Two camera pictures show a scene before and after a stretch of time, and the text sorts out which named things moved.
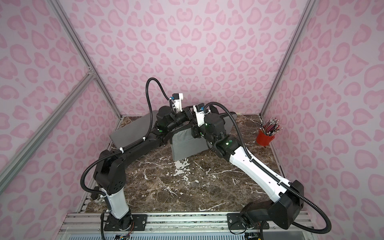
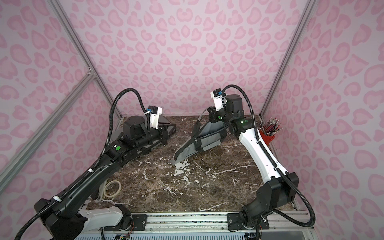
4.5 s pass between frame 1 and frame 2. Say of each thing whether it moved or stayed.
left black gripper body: moved
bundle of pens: stayed
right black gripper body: moved
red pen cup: stayed
